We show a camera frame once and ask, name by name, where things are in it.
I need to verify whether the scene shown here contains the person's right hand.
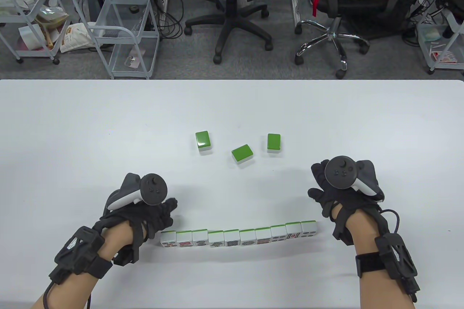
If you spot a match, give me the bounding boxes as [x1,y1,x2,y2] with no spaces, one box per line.
[307,159,391,247]

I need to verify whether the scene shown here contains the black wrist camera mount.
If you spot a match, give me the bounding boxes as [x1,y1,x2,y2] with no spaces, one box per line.
[374,233,421,302]
[48,226,105,284]

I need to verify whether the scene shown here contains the white metal cart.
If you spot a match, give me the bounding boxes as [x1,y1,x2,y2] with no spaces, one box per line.
[0,0,73,65]
[415,8,464,75]
[72,0,161,80]

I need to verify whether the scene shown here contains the red white box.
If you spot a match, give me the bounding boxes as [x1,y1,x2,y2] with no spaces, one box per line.
[431,50,458,64]

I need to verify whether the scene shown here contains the black cable bundle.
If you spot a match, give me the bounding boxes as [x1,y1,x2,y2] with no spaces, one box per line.
[145,0,185,39]
[401,0,441,47]

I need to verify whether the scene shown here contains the black white handheld controller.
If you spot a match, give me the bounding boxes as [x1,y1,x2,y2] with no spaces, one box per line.
[324,156,385,204]
[106,172,168,212]

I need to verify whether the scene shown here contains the person's left hand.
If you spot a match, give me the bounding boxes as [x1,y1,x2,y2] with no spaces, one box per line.
[97,198,179,240]

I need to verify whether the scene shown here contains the printed paper bag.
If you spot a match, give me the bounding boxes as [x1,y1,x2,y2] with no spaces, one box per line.
[60,22,94,53]

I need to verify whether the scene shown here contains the person's left forearm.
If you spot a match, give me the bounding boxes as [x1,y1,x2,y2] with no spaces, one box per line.
[29,220,145,309]

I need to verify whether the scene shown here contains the black glove wrist module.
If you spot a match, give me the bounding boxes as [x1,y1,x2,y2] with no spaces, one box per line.
[112,246,141,266]
[333,224,355,247]

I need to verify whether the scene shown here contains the white pink flat box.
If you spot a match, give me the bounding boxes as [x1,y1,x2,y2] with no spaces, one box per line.
[18,24,60,50]

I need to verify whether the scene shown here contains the pale teal cloth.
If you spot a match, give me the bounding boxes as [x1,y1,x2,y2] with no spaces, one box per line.
[422,26,442,42]

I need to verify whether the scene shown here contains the clear plastic bag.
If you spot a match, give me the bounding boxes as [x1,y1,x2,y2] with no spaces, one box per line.
[34,5,69,30]

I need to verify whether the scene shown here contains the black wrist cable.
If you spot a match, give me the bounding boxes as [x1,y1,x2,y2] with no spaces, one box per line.
[43,279,58,309]
[382,209,401,233]

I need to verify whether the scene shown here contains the black chair with red straps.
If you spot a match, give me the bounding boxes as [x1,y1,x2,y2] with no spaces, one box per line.
[294,0,435,79]

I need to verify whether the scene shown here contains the black wrist strap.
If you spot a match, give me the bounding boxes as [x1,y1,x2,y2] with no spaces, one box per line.
[355,253,385,279]
[87,256,113,280]

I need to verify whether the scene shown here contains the row of mahjong tiles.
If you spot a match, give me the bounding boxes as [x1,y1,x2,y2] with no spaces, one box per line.
[160,220,319,250]

